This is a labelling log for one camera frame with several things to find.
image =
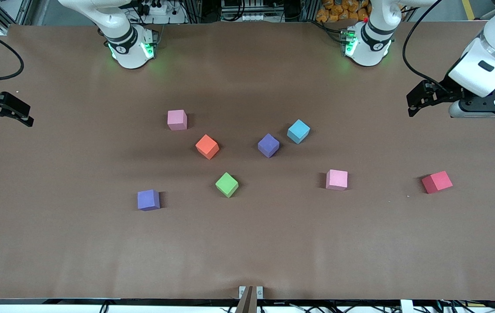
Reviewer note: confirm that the brown wooden post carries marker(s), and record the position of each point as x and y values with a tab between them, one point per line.
247	304

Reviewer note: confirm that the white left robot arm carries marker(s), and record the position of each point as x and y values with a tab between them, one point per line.
371	52

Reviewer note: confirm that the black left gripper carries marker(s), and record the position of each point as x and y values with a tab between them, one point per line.
440	93

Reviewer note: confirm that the green foam cube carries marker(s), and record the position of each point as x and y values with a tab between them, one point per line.
226	184

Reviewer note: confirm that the bag of orange items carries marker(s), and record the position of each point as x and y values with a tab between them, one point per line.
339	11

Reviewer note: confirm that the small metal bracket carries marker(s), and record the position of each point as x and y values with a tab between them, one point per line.
259	292

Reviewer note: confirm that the blue foam cube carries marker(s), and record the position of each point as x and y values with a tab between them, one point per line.
298	130

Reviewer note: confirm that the orange foam cube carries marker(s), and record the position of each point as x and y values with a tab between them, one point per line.
207	146

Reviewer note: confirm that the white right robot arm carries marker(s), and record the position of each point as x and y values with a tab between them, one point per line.
128	52

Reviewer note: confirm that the red foam cube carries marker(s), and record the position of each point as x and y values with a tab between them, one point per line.
436	181

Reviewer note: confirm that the purple foam cube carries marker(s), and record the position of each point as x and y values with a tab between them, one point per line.
148	200
268	144

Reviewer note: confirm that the white table post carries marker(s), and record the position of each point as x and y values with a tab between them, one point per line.
406	306

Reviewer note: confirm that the brown paper table cover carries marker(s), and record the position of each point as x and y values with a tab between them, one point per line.
99	243

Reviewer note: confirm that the pink foam cube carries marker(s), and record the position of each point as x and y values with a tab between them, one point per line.
336	179
177	119

